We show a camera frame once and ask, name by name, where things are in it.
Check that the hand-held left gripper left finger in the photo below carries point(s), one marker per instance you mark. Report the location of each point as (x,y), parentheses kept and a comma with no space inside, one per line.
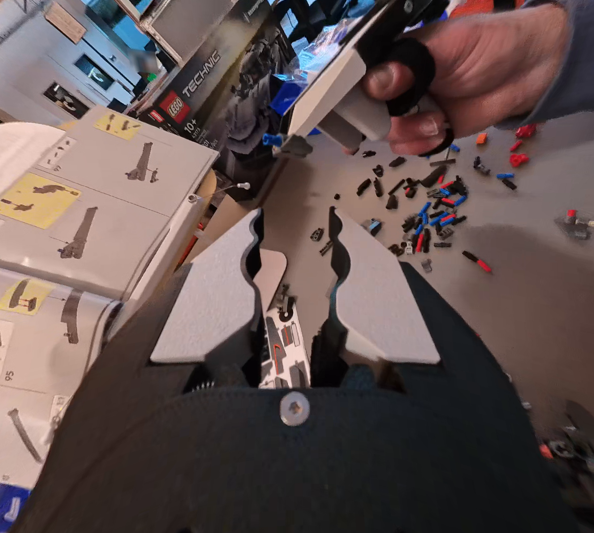
(209,310)

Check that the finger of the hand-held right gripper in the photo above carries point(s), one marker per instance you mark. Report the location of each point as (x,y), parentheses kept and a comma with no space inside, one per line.
(325,94)

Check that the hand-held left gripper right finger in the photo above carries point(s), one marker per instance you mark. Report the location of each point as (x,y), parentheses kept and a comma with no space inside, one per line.
(385,310)

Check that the small lego assembly blue pin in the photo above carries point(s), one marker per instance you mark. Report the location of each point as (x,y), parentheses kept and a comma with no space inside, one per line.
(292,148)

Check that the pile of small lego pieces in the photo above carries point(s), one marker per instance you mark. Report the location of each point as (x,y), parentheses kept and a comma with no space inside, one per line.
(436,213)

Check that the person's right forearm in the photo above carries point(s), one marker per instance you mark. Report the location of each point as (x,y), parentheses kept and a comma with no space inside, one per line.
(580,55)

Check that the lego sticker sheet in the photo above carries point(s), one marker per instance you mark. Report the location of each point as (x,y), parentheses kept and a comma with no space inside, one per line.
(287,347)

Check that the black and red lego pin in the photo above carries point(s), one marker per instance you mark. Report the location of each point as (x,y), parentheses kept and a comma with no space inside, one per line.
(478,262)

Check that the black lego set box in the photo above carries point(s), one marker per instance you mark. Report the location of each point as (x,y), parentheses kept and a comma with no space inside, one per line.
(209,92)

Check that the lego instruction booklet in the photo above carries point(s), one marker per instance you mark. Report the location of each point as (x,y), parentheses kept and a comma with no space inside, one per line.
(116,199)

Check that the grey lego piece red stud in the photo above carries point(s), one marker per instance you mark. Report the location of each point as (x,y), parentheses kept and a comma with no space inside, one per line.
(573,224)

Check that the partly built lego model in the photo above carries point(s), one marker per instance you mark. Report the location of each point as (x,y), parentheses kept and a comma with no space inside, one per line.
(571,449)

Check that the person's right hand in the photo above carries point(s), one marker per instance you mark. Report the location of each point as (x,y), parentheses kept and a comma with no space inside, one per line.
(501,64)

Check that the blue plastic bin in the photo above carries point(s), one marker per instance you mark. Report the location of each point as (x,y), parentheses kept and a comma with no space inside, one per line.
(290,94)

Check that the clear plastic bag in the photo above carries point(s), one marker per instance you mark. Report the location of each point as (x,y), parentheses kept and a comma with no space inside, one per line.
(325,48)

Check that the white book stand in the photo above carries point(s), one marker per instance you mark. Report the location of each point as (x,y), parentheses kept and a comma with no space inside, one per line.
(274,273)

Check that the grey framed display screen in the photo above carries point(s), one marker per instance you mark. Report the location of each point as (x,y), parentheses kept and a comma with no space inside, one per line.
(190,4)

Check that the brown wall plaque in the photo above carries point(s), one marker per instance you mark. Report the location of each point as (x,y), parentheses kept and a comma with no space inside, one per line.
(65,22)

